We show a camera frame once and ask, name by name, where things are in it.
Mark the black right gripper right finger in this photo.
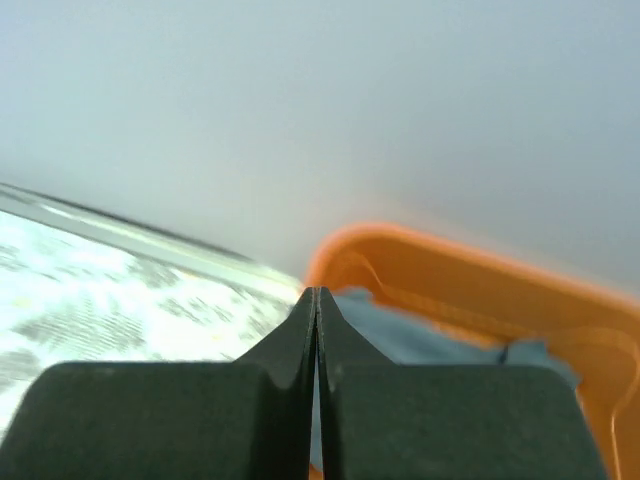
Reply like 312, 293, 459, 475
316, 289, 607, 479

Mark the floral patterned table mat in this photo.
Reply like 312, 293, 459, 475
1, 213, 301, 426

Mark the orange plastic basket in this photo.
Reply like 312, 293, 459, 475
305, 224, 639, 479

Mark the blue-grey t-shirt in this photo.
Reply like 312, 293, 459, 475
308, 288, 581, 466

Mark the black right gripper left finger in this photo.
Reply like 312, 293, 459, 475
1, 289, 316, 479

